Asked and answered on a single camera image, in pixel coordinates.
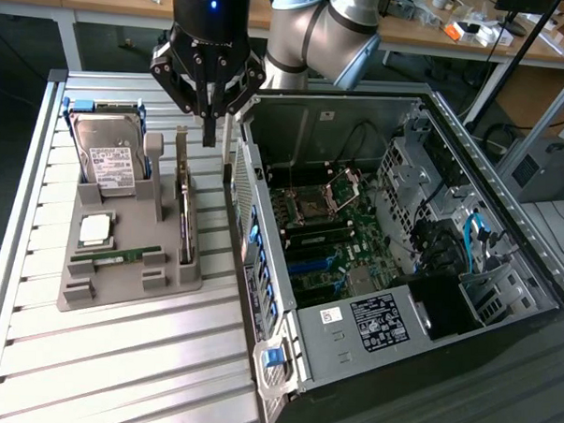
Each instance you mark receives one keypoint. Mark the open black PC case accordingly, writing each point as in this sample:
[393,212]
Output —
[332,349]

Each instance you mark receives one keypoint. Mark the blue disk caddy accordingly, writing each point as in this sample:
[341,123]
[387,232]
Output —
[83,105]

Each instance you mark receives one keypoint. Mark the black RAM stick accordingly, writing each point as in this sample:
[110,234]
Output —
[318,236]

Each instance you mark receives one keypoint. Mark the grey computer tower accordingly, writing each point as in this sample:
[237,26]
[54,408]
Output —
[541,171]

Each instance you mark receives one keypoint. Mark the silver CPU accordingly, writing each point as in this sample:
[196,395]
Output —
[95,229]

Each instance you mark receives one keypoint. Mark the black monitor stand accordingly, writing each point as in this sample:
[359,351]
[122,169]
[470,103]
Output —
[510,22]

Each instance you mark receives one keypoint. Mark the silver hard disk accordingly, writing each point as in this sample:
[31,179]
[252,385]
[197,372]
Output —
[108,162]

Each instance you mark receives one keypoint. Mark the metal disk bay cage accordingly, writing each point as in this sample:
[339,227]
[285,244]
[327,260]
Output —
[405,175]

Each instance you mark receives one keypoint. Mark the metal socket cover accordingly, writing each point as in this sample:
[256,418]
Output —
[344,188]

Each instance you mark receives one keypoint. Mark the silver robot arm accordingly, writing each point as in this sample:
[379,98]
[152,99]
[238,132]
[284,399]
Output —
[313,35]

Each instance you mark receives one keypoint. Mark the green RAM stick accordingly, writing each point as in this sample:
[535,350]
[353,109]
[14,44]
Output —
[121,255]

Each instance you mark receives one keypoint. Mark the green motherboard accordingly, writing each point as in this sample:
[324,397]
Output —
[360,243]

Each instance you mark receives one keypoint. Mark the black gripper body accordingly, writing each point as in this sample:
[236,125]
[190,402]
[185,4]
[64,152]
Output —
[210,30]

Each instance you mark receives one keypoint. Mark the black tripod pole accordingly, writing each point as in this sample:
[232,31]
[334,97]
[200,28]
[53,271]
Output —
[518,62]

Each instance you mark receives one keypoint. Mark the graphics card with metal bracket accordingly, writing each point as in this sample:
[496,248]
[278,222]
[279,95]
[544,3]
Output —
[185,207]

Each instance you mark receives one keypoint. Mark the CPU socket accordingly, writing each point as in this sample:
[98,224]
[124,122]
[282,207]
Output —
[312,204]

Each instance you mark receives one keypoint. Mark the grey parts rack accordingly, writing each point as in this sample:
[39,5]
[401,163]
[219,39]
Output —
[129,284]

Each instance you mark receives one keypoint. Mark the cluttered wooden desk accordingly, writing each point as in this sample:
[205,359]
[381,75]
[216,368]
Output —
[458,46]

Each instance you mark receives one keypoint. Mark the orange small box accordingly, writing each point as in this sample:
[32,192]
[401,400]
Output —
[451,30]

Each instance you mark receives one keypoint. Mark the blue case latch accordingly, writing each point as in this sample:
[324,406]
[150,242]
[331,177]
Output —
[272,358]

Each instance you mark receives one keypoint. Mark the grey power supply unit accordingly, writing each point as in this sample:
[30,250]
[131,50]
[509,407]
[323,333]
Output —
[347,336]

